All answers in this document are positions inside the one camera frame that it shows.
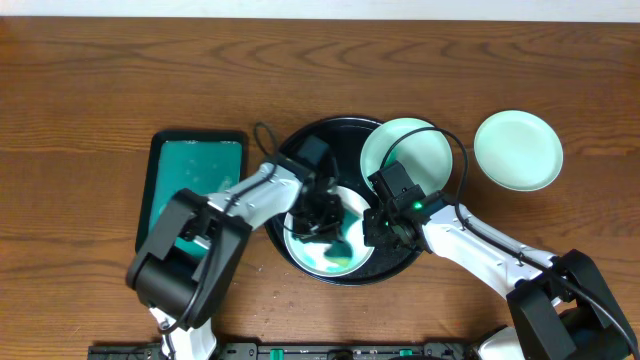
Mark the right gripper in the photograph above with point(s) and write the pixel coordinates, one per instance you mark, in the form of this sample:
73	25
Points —
376	228

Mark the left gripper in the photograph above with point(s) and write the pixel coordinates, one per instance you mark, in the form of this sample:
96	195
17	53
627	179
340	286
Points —
322	215

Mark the white plate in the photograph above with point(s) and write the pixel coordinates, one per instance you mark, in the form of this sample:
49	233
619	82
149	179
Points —
310	256

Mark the mint plate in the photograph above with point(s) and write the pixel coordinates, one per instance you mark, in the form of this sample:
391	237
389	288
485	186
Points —
518	151
426	156

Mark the yellow green sponge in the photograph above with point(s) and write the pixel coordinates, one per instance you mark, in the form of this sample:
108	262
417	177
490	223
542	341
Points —
339	254

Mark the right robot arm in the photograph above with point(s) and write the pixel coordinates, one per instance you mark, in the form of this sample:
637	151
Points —
560	306

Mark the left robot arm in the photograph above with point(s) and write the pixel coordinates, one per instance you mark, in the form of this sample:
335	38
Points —
185	266

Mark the round black tray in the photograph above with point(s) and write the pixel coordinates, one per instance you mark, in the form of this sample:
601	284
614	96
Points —
346	137

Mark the black rectangular sponge tray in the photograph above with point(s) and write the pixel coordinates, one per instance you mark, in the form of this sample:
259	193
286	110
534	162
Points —
203	161

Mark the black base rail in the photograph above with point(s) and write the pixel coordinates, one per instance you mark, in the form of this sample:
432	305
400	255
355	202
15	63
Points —
253	351

